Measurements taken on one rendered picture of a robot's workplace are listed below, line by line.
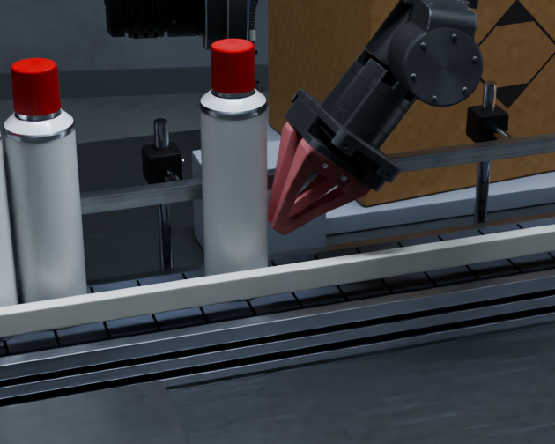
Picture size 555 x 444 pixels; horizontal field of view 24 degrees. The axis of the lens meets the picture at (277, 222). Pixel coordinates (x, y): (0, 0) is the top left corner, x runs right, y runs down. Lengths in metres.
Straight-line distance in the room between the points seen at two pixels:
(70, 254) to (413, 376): 0.29
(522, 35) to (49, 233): 0.53
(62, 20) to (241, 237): 2.96
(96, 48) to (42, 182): 3.02
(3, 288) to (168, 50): 3.01
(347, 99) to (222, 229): 0.14
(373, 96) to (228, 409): 0.26
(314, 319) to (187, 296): 0.11
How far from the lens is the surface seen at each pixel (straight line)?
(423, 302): 1.04
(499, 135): 1.15
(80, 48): 3.95
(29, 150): 0.93
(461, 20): 0.92
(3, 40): 3.96
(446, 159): 1.10
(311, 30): 1.30
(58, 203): 0.95
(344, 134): 0.96
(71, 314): 0.96
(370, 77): 0.99
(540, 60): 1.29
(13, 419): 0.90
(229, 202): 0.98
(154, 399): 0.91
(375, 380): 1.02
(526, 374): 1.04
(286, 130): 1.02
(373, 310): 1.03
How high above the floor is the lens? 1.39
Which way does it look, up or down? 26 degrees down
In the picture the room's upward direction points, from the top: straight up
